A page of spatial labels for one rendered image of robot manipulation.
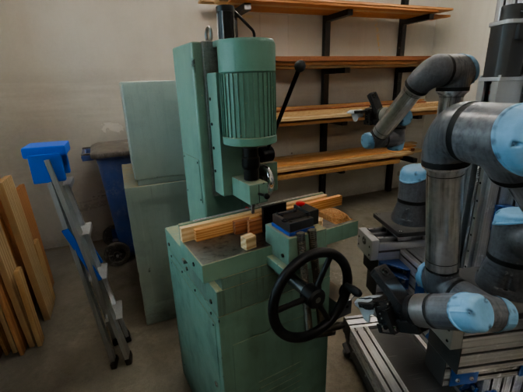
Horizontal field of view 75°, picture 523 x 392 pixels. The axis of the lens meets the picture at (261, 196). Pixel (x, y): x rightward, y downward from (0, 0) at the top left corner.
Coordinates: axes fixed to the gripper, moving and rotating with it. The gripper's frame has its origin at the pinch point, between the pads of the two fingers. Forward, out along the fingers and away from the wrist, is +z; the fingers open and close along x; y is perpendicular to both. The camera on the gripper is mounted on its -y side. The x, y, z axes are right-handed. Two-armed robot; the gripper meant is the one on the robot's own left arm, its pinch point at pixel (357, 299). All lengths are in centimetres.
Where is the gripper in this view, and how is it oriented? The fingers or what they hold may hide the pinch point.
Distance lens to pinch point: 104.8
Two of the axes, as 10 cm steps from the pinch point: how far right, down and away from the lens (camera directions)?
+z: -4.2, 2.5, 8.7
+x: 8.6, -1.8, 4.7
